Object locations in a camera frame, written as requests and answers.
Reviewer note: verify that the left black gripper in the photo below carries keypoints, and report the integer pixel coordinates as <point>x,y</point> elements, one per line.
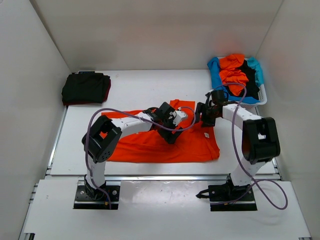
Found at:
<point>170,137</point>

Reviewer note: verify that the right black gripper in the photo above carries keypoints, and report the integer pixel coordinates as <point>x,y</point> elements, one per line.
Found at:
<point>207,122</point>

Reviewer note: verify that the orange t shirt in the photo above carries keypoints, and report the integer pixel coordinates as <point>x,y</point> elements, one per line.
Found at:
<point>195,145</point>
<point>228,64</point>

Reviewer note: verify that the dark red t shirt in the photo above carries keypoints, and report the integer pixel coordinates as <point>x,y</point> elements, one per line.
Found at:
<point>108,87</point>

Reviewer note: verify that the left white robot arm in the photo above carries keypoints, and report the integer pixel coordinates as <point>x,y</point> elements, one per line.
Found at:
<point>102,137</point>

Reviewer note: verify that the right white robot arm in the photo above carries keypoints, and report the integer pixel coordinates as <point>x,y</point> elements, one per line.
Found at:
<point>259,145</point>

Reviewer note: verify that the blue t shirt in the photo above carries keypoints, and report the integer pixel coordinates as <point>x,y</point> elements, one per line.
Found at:
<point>217,80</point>

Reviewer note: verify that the white plastic laundry basket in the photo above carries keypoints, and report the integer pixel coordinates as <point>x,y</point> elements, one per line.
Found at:
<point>250,102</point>

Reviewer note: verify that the black label sticker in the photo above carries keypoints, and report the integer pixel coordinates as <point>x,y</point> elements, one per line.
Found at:
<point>86,72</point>

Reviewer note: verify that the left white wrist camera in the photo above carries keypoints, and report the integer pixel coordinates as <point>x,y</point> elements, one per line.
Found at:
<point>178,117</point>

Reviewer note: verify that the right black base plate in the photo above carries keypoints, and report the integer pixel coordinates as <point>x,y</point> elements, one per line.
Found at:
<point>229,198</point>

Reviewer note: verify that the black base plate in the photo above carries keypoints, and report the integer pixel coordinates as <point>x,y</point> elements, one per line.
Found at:
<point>229,198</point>
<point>84,200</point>

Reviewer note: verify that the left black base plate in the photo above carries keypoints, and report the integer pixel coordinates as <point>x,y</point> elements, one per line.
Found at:
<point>84,200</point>

